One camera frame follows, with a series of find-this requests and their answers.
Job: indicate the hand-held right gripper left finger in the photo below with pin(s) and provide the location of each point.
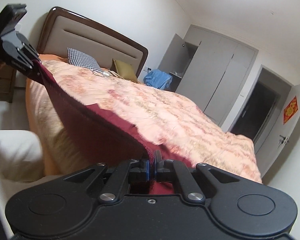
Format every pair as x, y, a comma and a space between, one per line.
147, 171

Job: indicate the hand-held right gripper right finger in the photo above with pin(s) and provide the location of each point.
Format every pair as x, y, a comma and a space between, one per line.
162, 171

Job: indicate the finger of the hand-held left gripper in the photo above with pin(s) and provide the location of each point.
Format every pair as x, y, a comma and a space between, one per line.
22, 55

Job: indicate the dark red sweater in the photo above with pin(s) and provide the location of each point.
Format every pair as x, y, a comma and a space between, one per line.
95, 130

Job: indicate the wooden nightstand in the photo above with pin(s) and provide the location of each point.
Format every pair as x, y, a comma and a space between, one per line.
2, 87

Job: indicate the houndstooth pillow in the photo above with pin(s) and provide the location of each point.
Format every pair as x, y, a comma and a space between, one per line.
82, 60

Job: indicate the floral peach blanket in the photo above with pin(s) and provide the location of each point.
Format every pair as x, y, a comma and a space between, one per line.
165, 110

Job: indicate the blue clothing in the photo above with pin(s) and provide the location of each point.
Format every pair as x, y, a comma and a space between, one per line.
157, 78

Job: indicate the orange bed sheet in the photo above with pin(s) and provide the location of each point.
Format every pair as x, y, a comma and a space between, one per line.
52, 165

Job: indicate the person's white clothing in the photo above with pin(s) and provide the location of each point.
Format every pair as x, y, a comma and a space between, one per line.
12, 152

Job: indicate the olive green pillow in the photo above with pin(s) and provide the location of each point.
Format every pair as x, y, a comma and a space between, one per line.
123, 70

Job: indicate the grey built-in wardrobe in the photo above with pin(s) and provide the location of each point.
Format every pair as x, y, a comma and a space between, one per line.
220, 80

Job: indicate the open grey wardrobe door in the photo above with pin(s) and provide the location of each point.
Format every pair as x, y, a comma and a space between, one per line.
170, 55

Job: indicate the white room door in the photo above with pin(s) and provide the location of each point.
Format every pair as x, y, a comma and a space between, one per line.
277, 120

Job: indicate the red diamond door decoration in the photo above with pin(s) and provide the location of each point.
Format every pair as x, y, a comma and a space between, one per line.
290, 110

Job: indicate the beige headboard with brown frame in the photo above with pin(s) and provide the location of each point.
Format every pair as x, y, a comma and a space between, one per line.
90, 37

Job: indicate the grey door frame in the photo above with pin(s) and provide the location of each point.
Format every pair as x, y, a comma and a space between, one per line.
275, 74

